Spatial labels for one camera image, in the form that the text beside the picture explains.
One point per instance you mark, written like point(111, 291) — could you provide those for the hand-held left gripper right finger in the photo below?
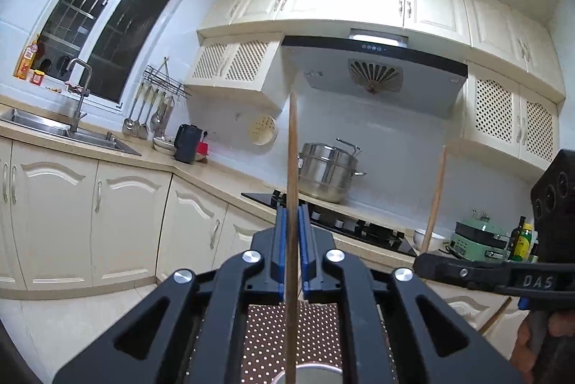
point(305, 240)

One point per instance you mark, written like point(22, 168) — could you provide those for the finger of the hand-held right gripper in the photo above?
point(449, 271)

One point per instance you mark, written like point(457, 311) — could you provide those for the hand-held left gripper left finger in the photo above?
point(281, 240)

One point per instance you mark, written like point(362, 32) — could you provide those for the wooden chopstick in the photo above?
point(292, 164)
point(435, 195)

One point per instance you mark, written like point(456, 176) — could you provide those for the person's right hand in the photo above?
point(522, 348)

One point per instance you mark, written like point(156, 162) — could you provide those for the white bowl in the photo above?
point(436, 238)

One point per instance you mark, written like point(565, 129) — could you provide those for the green electric cooker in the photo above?
point(476, 238)

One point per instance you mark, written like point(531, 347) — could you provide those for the dark olive oil bottle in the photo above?
point(515, 236)

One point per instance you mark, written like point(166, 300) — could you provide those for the green yellow bottle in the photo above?
point(525, 247)

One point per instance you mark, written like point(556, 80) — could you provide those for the black gas stove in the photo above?
point(359, 231)

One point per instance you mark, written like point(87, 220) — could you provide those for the wooden stick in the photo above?
point(496, 314)

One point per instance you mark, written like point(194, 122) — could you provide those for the stainless steel steamer pot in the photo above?
point(325, 173)

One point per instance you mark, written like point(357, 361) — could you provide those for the brown polka dot tablecloth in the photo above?
point(265, 334)

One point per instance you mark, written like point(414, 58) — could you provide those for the cream round strainer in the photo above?
point(263, 130)

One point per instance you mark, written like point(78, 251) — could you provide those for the large lattice door cabinet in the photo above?
point(494, 110)

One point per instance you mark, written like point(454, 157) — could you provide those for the red container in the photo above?
point(203, 150)

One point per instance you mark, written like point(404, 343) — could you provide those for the dark blue kettle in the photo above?
point(186, 144)

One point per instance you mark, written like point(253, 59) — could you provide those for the stacked white dishes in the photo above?
point(164, 144)

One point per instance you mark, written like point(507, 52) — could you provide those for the cream lower kitchen cabinets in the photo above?
point(125, 222)

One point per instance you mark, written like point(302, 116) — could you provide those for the hanging metal spoon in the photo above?
point(155, 121)

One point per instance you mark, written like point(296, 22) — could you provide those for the hanging metal utensil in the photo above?
point(167, 110)

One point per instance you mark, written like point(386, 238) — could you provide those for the hanging metal spatula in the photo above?
point(143, 131)

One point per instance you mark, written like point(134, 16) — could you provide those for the black range hood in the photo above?
point(328, 65)

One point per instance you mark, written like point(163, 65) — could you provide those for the small lattice door cabinet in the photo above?
point(242, 60)

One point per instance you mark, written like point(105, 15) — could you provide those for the hanging metal ladle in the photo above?
point(128, 126)

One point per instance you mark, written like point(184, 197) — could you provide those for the metal faucet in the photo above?
point(81, 96)

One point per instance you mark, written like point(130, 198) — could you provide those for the white framed window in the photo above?
point(134, 20)

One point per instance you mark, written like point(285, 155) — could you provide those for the stainless steel sink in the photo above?
point(36, 121)

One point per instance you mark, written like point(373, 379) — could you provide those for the small red jar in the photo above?
point(37, 77)

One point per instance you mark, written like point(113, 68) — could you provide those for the orange dish soap bottle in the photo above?
point(28, 58)

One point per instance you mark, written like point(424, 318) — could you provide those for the cream upper wall cabinets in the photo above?
point(431, 7)

